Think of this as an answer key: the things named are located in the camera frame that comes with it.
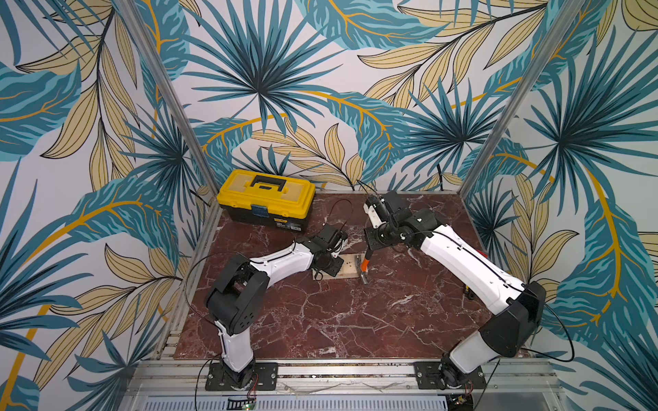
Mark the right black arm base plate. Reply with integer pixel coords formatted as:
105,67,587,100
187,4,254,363
412,361,487,390

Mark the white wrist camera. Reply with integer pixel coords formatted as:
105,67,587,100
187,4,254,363
363,195,391,229
320,224,348,254

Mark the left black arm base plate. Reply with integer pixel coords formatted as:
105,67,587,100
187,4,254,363
205,361,279,391

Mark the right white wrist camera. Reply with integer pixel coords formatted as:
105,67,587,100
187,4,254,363
363,195,391,229

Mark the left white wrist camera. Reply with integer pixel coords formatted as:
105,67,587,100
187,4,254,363
320,224,348,254

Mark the light wooden board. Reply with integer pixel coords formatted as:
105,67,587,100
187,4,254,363
312,253,367,281

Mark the aluminium front frame rail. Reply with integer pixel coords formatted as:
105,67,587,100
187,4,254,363
126,358,564,397

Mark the yellow black plastic toolbox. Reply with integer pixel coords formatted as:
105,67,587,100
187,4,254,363
217,170,315,232

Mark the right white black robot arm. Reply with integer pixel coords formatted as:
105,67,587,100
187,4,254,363
363,192,546,388

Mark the orange black claw hammer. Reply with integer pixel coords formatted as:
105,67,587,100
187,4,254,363
359,248,373,285

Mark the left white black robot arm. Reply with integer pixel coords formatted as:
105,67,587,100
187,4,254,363
205,224,348,389

